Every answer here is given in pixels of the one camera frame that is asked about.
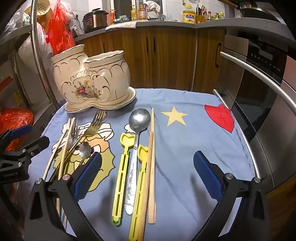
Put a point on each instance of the crumpled white rag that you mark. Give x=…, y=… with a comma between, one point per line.
x=153, y=5

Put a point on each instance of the green box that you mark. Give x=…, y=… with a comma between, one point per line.
x=121, y=19

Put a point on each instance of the crumpled red plastic bag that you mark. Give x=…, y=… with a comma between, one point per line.
x=16, y=122

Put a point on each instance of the orange oil bottle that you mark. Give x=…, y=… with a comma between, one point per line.
x=141, y=14

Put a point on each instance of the yellow plastic chopstick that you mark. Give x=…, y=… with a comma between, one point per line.
x=143, y=151
x=127, y=140

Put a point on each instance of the metal shelf rack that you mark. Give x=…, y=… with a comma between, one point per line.
x=35, y=46

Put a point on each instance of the yellow plastic colander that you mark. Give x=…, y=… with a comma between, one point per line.
x=42, y=9

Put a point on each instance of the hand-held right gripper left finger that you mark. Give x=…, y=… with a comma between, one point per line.
x=89, y=176

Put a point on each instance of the row of sauce bottles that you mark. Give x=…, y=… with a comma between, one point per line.
x=209, y=16

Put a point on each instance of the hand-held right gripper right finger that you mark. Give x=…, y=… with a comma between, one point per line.
x=207, y=176

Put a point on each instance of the small silver spoon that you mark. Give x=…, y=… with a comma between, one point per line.
x=84, y=150

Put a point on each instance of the thick wooden chopstick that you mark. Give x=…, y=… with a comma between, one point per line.
x=147, y=173
x=152, y=162

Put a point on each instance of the white towel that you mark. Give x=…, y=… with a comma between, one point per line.
x=121, y=25

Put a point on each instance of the yellow cooking oil jug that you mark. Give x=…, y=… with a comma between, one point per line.
x=189, y=17

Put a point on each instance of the wooden knife block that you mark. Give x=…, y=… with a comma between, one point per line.
x=199, y=18

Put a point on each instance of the blue cartoon printed cloth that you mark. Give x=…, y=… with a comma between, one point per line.
x=185, y=139

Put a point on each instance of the hanging red plastic bag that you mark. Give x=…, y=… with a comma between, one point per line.
x=60, y=30

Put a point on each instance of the brown electric pressure cooker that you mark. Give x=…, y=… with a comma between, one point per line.
x=94, y=20

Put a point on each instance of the cream floral ceramic utensil holder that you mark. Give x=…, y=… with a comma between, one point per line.
x=92, y=78

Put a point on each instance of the large silver spoon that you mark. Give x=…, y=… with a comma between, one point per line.
x=139, y=120

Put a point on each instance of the thin pale bamboo chopstick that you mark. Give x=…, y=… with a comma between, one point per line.
x=61, y=143
x=67, y=144

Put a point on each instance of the silver fork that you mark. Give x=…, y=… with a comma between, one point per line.
x=73, y=133

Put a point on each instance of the built-in steel oven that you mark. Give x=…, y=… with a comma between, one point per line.
x=261, y=76

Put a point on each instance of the yellow oil bottle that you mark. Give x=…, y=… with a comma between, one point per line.
x=133, y=14

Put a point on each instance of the gold fork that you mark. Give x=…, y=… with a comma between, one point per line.
x=96, y=122

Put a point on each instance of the metal faucet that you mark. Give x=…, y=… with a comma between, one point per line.
x=159, y=15

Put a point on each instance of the wooden kitchen cabinets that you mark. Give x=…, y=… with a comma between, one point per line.
x=166, y=58

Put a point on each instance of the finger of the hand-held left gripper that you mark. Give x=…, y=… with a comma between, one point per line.
x=20, y=131
x=34, y=145

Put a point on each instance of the black wok with lid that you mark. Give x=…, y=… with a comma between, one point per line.
x=259, y=11

